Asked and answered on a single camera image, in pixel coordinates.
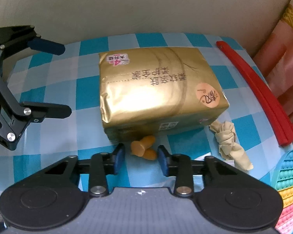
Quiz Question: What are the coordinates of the rainbow round pop-it toy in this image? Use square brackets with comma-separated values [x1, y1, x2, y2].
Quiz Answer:
[271, 150, 293, 233]

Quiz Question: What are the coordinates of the red folded hand fan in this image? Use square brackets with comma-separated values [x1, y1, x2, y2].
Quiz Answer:
[216, 41, 293, 146]

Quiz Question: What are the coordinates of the blue white checkered tablecloth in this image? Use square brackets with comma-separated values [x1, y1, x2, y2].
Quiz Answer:
[0, 33, 293, 192]

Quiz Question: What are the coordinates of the gold tissue pack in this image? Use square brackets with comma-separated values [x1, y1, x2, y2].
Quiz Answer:
[99, 47, 229, 142]

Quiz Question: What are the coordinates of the pink curtain with gold trim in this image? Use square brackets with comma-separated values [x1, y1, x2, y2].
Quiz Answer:
[254, 0, 293, 123]

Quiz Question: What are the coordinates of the orange foam earplug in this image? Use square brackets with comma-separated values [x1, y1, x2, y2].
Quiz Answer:
[142, 148, 158, 161]
[131, 135, 155, 157]

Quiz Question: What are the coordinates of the beige knotted cloth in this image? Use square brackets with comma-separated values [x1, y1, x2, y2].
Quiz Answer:
[209, 121, 254, 171]

